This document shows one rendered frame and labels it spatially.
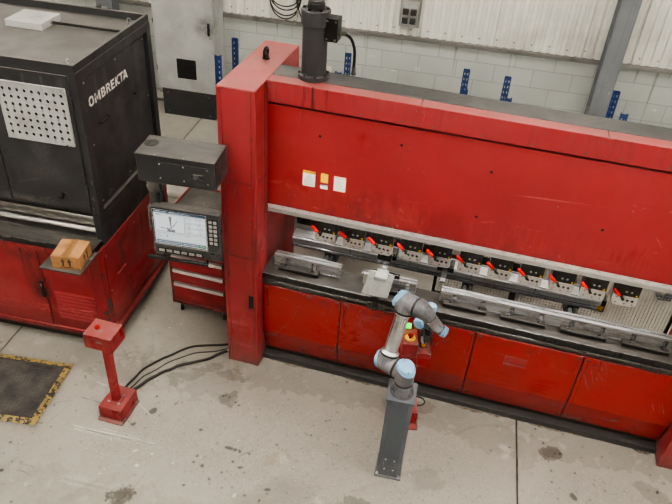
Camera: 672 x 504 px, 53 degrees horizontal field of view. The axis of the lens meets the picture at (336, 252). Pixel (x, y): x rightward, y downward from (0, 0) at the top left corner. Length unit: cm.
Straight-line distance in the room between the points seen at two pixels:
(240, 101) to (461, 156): 136
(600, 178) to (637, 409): 179
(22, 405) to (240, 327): 164
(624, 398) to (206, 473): 290
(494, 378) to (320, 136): 214
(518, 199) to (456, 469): 192
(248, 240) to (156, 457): 160
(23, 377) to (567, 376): 397
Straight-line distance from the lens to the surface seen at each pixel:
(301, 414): 509
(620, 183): 422
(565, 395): 512
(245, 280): 486
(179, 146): 423
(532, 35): 834
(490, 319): 474
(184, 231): 434
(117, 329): 466
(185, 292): 573
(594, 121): 423
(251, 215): 450
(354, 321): 492
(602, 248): 445
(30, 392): 552
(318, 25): 410
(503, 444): 517
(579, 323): 483
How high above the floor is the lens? 392
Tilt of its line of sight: 37 degrees down
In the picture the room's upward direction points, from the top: 4 degrees clockwise
